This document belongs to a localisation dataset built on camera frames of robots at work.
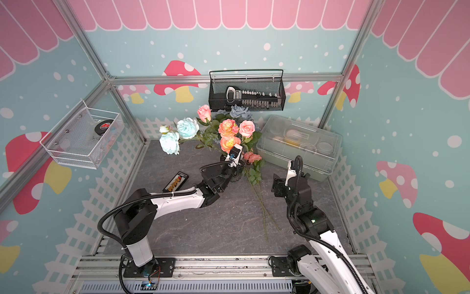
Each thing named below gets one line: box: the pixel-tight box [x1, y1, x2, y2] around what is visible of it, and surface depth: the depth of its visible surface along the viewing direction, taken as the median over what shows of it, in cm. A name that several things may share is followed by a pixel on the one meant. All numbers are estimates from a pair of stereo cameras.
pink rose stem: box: [196, 104, 213, 126], surface depth 67 cm
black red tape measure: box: [94, 119, 114, 136], surface depth 80 cm
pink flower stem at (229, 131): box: [217, 118, 256, 154], surface depth 67 cm
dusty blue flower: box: [216, 104, 254, 122], surface depth 80 cm
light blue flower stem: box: [159, 117, 201, 156], surface depth 59 cm
